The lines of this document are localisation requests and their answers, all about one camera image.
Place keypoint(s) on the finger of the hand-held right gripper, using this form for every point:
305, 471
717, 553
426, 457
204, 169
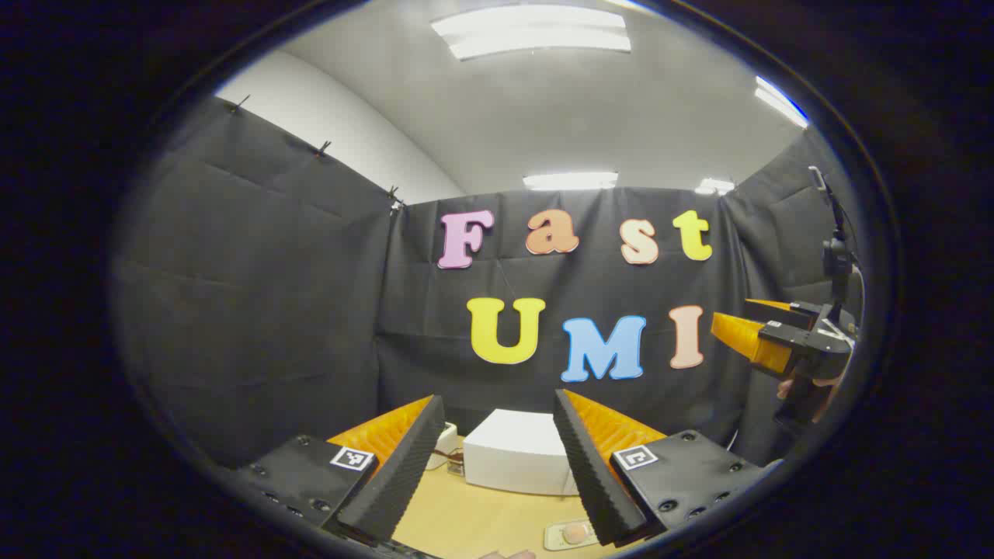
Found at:
776, 312
745, 338

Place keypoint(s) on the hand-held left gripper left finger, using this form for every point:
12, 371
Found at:
404, 481

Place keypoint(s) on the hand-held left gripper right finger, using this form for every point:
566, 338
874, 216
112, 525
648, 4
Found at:
590, 481

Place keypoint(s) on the orange crumbed bun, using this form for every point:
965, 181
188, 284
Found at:
575, 533

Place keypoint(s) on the white microwave oven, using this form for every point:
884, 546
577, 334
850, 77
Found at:
512, 450

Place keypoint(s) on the pale green square plate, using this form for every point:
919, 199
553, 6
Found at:
553, 537

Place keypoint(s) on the ceiling light panel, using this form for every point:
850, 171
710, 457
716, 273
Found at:
780, 101
714, 186
571, 181
532, 31

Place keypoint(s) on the black backdrop clip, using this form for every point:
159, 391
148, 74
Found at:
394, 196
240, 103
323, 148

